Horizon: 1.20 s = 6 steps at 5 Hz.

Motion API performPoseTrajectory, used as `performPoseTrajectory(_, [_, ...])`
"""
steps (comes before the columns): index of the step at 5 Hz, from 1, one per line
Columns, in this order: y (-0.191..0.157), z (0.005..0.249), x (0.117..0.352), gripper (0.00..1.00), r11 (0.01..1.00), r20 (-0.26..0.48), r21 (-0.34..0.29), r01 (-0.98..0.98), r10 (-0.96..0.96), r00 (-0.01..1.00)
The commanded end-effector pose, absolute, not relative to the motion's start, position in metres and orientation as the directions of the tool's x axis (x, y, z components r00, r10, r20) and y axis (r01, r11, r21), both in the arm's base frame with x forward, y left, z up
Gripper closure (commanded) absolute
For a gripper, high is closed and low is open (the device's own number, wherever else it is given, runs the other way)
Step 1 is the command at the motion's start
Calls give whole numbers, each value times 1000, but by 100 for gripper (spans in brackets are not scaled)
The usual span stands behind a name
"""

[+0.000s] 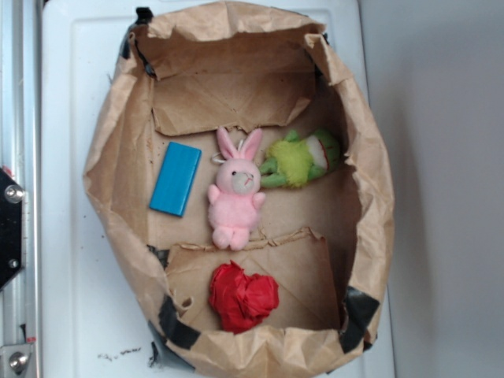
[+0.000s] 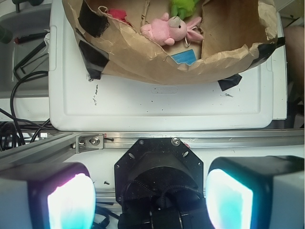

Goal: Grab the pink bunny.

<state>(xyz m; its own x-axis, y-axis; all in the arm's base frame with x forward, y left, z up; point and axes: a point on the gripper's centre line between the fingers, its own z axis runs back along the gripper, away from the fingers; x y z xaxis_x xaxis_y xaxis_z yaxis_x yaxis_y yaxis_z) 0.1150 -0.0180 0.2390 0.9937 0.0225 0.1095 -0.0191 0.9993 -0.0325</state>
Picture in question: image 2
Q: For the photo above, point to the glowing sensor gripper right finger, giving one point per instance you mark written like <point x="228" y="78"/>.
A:
<point x="256" y="192"/>

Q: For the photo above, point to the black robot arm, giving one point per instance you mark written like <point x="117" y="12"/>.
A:
<point x="158" y="185"/>

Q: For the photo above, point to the blue rectangular block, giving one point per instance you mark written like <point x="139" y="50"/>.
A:
<point x="188" y="57"/>

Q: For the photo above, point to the red crumpled cloth toy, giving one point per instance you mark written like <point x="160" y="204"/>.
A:
<point x="118" y="14"/>

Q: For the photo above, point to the aluminium frame rail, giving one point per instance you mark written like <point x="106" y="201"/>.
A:
<point x="60" y="146"/>

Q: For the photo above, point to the black hex key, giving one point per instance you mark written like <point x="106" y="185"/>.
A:
<point x="27" y="58"/>

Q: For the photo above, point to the green plush frog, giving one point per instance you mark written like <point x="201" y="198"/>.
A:
<point x="183" y="8"/>

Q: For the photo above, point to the brown paper bag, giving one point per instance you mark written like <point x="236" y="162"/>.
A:
<point x="237" y="35"/>

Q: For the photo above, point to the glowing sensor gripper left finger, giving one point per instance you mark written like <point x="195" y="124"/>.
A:
<point x="46" y="196"/>

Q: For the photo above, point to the pink plush bunny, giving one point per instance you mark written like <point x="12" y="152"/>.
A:
<point x="168" y="31"/>

